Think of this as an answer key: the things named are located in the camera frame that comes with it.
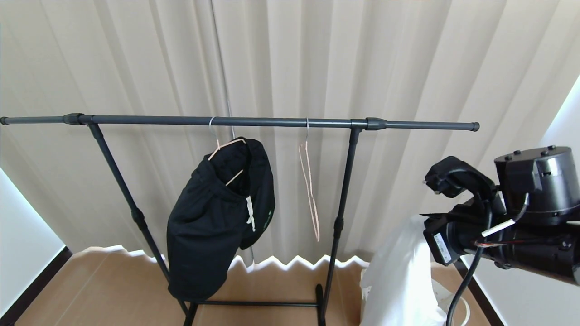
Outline pink clothes hanger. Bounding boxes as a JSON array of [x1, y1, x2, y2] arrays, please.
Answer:
[[299, 119, 321, 242], [208, 117, 247, 187]]

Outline black cable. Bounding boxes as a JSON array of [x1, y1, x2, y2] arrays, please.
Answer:
[[446, 190, 495, 326]]

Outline beige curtain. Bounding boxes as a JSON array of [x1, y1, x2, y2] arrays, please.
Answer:
[[0, 0, 580, 272]]

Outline white garment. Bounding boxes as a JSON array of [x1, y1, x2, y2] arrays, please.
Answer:
[[360, 215, 449, 326]]

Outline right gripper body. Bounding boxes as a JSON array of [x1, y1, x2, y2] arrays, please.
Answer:
[[422, 211, 497, 266]]

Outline black shorts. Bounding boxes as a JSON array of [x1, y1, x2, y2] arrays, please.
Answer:
[[166, 137, 276, 300]]

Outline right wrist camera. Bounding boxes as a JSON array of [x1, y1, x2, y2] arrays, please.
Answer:
[[425, 156, 499, 213]]

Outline white laundry basket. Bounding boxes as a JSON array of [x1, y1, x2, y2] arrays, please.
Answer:
[[430, 277, 471, 326]]

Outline black clothes rack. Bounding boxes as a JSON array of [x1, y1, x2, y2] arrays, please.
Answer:
[[0, 113, 480, 326]]

